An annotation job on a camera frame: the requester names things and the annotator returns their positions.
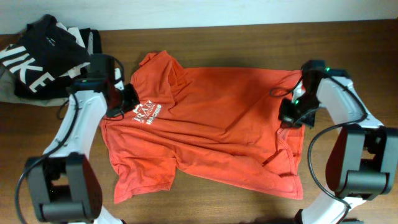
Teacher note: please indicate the grey folded garment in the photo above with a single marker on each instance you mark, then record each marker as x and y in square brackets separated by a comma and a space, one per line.
[8, 81]

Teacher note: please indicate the black folded garment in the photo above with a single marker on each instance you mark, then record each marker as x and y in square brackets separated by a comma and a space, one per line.
[58, 88]

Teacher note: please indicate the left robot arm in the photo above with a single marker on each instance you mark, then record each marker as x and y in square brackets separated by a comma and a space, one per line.
[62, 184]

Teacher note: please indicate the red printed t-shirt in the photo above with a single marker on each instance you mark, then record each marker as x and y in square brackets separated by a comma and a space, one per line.
[218, 123]

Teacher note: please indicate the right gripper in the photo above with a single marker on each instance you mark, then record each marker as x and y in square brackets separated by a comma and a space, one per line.
[288, 121]

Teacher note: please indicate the white folded garment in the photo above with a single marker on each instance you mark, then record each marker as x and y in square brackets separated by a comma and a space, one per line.
[75, 50]

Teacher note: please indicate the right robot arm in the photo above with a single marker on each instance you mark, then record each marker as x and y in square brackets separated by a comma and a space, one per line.
[363, 162]

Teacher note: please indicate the black Nike t-shirt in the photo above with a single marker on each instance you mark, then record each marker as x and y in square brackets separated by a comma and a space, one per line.
[35, 58]

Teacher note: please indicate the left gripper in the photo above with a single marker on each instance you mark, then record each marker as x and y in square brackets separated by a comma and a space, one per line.
[134, 99]

